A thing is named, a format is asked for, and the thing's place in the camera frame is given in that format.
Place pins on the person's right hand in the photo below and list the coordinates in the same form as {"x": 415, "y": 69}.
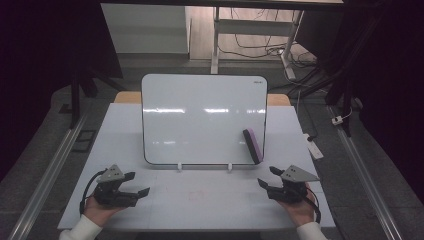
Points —
{"x": 300, "y": 211}

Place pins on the white metal desk frame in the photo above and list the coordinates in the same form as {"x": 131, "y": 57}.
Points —
{"x": 253, "y": 27}

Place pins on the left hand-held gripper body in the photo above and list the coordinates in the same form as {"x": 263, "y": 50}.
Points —
{"x": 110, "y": 190}

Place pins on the white whiteboard with black rim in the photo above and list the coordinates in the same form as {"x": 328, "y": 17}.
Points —
{"x": 200, "y": 126}

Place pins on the black metal stand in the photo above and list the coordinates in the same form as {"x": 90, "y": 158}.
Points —
{"x": 76, "y": 96}

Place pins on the purple and black whiteboard eraser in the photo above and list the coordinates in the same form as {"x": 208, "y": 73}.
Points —
{"x": 254, "y": 146}

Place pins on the aluminium rail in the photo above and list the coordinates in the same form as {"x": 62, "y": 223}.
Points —
{"x": 50, "y": 173}
{"x": 366, "y": 180}

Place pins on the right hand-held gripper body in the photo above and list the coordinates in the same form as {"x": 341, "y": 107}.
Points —
{"x": 293, "y": 188}

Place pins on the person's left hand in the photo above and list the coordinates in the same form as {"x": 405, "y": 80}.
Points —
{"x": 98, "y": 211}

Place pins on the white cabinet panel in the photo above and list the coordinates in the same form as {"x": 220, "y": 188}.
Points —
{"x": 143, "y": 30}

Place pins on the wooden table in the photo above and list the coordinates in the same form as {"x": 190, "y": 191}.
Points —
{"x": 128, "y": 97}

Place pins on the dark curtain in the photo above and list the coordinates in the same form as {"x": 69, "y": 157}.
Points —
{"x": 400, "y": 100}
{"x": 33, "y": 66}

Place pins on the white flat label strip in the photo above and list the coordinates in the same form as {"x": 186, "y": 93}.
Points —
{"x": 315, "y": 150}

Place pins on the black rectangular floor frame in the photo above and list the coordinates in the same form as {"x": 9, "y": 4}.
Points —
{"x": 84, "y": 141}

